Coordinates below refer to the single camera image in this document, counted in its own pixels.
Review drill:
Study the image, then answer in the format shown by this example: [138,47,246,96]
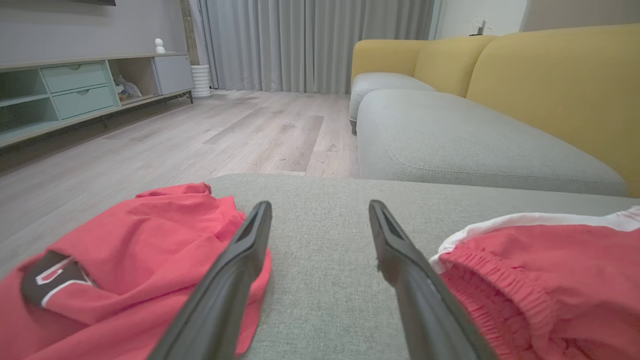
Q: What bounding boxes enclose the red jersey with white sleeves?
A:
[0,182,272,360]

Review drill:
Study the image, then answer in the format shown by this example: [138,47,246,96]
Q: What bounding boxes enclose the red shorts with white waistband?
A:
[429,206,640,360]

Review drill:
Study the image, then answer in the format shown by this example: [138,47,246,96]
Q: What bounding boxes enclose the grey pleated curtain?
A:
[199,0,436,95]

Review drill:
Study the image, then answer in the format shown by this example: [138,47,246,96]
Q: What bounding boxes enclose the grey cabinet door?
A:
[152,54,194,96]

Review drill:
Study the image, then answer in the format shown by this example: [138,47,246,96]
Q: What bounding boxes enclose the yellow sofa backrest cushion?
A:
[351,39,431,86]
[414,35,498,98]
[466,24,640,198]

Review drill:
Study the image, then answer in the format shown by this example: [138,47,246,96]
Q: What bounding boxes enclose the grey stuffed toy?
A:
[114,75,142,99]

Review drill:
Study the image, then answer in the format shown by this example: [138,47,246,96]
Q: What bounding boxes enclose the long beige TV cabinet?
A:
[0,51,195,149]

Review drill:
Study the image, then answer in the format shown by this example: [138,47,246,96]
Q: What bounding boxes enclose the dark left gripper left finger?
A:
[147,201,273,360]

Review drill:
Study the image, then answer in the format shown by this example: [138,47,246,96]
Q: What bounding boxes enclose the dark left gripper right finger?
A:
[368,200,498,360]

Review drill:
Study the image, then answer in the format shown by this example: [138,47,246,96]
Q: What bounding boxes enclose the grey sofa seat cushion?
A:
[348,72,436,133]
[356,89,630,197]

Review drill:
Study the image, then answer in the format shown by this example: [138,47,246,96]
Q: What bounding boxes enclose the large grey fabric sofa ottoman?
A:
[202,173,640,360]

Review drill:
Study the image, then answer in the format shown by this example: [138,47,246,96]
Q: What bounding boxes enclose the white ribbed plant pot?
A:
[191,65,213,99]

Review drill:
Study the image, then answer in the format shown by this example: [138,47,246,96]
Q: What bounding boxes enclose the mint green cabinet drawer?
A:
[52,85,116,120]
[41,62,108,94]

